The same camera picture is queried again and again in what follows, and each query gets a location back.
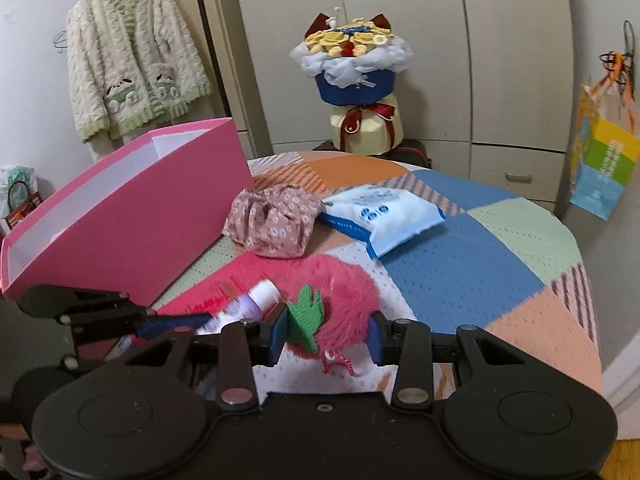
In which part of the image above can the orange and black cord bundle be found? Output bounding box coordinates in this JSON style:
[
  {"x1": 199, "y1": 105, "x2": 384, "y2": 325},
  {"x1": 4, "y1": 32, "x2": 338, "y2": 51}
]
[{"x1": 597, "y1": 20, "x2": 640, "y2": 106}]

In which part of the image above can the white plastic bag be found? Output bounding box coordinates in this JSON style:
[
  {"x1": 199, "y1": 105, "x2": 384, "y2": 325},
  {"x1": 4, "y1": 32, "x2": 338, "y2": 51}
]
[{"x1": 0, "y1": 165, "x2": 40, "y2": 233}]

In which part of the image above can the floral fabric pouch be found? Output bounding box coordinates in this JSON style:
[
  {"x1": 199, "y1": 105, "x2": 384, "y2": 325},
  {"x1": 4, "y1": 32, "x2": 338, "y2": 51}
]
[{"x1": 222, "y1": 185, "x2": 323, "y2": 259}]

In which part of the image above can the patchwork tablecloth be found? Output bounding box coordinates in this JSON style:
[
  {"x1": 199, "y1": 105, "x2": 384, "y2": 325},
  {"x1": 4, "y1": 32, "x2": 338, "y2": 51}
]
[{"x1": 150, "y1": 150, "x2": 603, "y2": 401}]

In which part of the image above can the beige wardrobe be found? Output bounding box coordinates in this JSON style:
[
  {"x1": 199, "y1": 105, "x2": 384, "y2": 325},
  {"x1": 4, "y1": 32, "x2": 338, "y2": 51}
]
[{"x1": 210, "y1": 0, "x2": 576, "y2": 206}]

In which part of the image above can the pink cardboard box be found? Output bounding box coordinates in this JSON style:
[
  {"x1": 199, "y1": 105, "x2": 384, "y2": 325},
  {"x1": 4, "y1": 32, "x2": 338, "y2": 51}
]
[{"x1": 0, "y1": 117, "x2": 255, "y2": 308}]

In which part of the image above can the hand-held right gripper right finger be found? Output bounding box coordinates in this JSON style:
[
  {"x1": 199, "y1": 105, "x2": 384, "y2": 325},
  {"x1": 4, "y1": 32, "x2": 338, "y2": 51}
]
[{"x1": 367, "y1": 312, "x2": 531, "y2": 413}]

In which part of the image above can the black clothes rack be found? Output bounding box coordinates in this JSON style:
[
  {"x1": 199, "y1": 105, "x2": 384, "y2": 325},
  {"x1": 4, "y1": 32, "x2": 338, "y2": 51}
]
[{"x1": 92, "y1": 0, "x2": 236, "y2": 121}]

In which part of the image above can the purple bottle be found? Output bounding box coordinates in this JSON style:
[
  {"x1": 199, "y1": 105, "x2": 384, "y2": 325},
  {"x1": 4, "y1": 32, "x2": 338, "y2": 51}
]
[{"x1": 195, "y1": 280, "x2": 281, "y2": 336}]

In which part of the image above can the yellow flower bouquet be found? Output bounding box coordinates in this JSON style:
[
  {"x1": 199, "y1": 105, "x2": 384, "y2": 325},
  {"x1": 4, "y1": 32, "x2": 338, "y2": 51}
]
[{"x1": 290, "y1": 7, "x2": 413, "y2": 156}]

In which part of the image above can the blue wet wipes pack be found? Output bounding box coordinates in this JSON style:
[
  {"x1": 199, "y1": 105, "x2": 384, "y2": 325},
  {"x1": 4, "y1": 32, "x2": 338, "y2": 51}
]
[{"x1": 320, "y1": 184, "x2": 447, "y2": 260}]

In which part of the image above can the colourful gift bag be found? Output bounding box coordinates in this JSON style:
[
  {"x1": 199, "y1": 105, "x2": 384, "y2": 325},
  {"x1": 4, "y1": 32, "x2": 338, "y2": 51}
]
[{"x1": 567, "y1": 77, "x2": 640, "y2": 221}]

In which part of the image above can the red fluffy strawberry pouch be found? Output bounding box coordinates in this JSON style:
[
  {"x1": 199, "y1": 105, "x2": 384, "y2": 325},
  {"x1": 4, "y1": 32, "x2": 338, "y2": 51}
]
[{"x1": 157, "y1": 252, "x2": 381, "y2": 376}]

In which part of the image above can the cream fluffy cardigan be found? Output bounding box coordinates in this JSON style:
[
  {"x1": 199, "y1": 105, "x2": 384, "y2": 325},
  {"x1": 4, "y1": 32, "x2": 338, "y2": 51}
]
[{"x1": 66, "y1": 0, "x2": 213, "y2": 153}]

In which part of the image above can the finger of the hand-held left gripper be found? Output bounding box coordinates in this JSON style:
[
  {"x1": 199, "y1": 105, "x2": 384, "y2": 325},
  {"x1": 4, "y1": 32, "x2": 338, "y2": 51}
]
[{"x1": 131, "y1": 312, "x2": 213, "y2": 340}]

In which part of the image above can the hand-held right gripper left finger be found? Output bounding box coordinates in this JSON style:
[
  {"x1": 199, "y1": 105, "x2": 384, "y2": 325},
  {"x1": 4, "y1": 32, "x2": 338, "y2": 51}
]
[{"x1": 107, "y1": 305, "x2": 291, "y2": 413}]

